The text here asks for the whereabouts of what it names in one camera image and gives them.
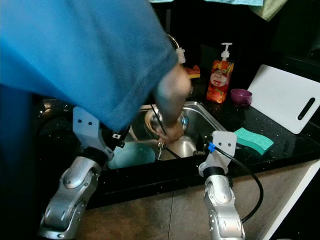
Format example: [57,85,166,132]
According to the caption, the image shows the metal tongs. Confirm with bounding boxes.
[156,141,166,162]

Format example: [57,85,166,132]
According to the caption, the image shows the stainless steel bowl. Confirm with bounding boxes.
[144,106,190,142]

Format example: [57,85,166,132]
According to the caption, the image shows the bare person hand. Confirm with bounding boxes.
[155,119,186,145]

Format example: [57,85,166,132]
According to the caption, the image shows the stainless steel sink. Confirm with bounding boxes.
[37,99,229,171]

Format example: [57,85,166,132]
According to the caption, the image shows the green wavy sponge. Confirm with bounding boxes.
[233,127,275,156]

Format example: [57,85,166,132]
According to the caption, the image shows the black sponge holder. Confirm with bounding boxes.
[192,77,210,99]

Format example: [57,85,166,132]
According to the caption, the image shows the purple cup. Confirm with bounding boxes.
[230,88,253,107]

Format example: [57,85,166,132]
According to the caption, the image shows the orange pump soap bottle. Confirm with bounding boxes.
[211,42,237,105]

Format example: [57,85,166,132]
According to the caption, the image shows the yellow and red sponge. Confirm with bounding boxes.
[186,65,201,80]

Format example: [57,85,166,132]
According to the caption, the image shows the white cutting board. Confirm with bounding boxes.
[247,64,320,135]

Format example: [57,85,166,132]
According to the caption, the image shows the white faucet filter head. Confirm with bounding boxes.
[175,46,186,65]

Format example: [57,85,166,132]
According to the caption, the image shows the person in blue shirt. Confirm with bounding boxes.
[0,0,179,240]

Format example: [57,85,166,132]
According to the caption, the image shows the chrome gooseneck faucet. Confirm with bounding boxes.
[167,34,181,51]

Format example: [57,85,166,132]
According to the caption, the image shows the olive green hanging cloth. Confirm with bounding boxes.
[250,0,288,22]

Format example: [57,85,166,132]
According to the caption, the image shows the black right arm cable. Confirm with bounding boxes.
[208,142,265,224]

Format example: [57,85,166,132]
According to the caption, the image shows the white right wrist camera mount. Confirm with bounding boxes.
[198,130,238,179]

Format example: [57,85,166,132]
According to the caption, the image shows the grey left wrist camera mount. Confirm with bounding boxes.
[72,106,114,161]

